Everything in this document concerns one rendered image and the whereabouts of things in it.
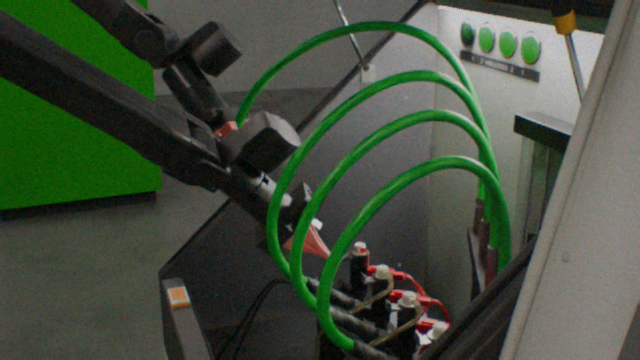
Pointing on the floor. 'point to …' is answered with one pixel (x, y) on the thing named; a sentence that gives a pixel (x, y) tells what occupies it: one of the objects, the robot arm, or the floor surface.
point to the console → (590, 219)
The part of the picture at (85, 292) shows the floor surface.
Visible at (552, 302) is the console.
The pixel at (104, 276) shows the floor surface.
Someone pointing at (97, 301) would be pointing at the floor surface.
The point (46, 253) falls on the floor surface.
